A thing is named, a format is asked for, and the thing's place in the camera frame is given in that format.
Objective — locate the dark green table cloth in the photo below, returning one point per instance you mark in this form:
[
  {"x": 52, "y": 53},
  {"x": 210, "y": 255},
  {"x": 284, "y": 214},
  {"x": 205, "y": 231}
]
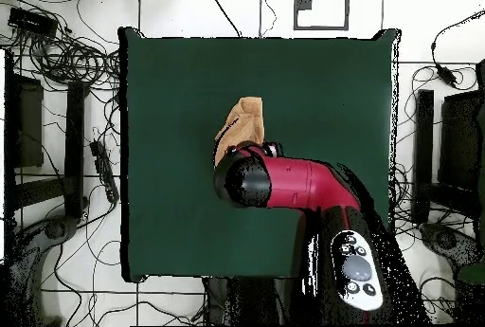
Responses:
[{"x": 170, "y": 152}]

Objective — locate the black stand frame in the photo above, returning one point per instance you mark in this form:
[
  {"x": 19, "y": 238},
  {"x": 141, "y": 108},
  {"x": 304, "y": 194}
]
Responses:
[
  {"x": 423, "y": 152},
  {"x": 74, "y": 145}
]

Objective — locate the grey stand base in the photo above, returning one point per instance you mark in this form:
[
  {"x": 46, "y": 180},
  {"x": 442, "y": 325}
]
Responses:
[
  {"x": 443, "y": 238},
  {"x": 57, "y": 228}
]

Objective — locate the black floor power strip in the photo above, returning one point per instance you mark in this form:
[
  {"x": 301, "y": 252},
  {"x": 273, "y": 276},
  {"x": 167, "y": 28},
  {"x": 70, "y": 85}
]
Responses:
[{"x": 104, "y": 171}]

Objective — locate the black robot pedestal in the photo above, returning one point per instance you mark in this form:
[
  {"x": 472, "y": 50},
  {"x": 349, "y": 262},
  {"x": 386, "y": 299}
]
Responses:
[{"x": 246, "y": 300}]

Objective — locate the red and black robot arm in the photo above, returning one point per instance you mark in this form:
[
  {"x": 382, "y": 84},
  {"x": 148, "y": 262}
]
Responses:
[{"x": 295, "y": 186}]

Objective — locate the orange terry towel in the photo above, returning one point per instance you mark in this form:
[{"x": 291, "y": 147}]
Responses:
[{"x": 246, "y": 122}]

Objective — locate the black electronics box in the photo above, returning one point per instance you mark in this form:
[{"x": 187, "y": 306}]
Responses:
[{"x": 32, "y": 21}]

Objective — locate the black power adapter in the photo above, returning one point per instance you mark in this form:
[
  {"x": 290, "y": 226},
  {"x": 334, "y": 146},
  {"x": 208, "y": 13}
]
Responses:
[{"x": 446, "y": 75}]

